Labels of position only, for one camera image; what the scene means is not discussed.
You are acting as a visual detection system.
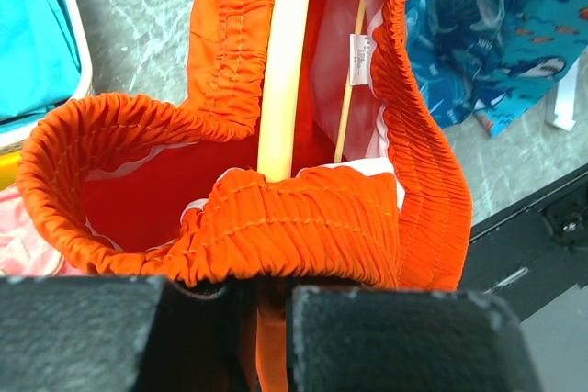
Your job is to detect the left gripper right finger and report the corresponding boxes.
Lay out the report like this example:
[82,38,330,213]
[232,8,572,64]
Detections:
[286,279,542,391]

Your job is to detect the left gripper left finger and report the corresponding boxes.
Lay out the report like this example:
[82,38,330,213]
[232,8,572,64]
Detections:
[1,275,256,391]

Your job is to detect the orange shorts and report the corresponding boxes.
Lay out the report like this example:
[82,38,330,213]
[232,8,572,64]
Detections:
[16,0,472,391]

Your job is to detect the yellow hanger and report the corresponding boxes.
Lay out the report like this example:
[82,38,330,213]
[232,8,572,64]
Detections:
[257,0,371,182]

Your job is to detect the pink patterned shorts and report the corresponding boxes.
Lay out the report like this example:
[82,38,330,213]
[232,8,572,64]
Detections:
[1,185,83,276]

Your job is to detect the teal folded shorts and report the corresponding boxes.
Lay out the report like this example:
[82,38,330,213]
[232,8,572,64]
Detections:
[0,0,83,122]

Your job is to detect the dark blue shark shorts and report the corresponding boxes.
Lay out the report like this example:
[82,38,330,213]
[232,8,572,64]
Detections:
[405,0,529,128]

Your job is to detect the turquoise shark shorts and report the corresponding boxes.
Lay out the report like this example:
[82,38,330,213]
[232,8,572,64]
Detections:
[474,0,587,136]

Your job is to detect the yellow plastic tray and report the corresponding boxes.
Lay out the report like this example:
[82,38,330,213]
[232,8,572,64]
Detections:
[0,151,21,190]

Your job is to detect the white perforated basket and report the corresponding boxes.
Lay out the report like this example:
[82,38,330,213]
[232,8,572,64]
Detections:
[0,0,96,154]

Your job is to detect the silver clothes rack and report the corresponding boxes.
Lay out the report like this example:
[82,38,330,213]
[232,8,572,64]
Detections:
[545,59,580,131]

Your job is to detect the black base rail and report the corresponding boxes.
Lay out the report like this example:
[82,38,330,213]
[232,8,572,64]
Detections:
[458,165,587,319]

